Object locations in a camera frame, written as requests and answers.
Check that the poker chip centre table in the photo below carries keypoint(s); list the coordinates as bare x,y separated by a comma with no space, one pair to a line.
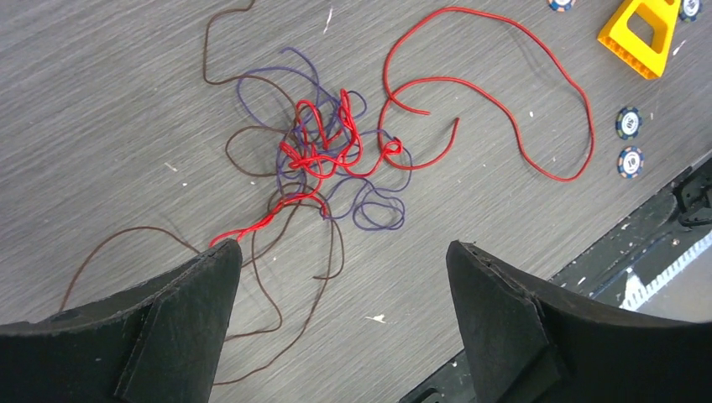
561,6

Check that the poker chip lower upper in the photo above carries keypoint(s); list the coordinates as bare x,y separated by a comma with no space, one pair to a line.
628,123

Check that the poker chip lowest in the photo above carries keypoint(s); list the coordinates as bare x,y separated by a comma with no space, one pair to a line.
630,162

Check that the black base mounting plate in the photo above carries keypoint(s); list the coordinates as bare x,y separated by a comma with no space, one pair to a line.
648,240

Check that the poker chip upper right pair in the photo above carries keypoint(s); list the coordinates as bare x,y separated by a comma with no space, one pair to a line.
689,10

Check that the white slotted cable duct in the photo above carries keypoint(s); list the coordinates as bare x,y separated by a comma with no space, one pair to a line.
637,294

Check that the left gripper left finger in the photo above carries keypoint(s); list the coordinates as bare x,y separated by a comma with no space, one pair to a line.
159,341

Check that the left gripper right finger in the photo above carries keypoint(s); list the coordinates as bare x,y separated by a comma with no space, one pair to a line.
528,340

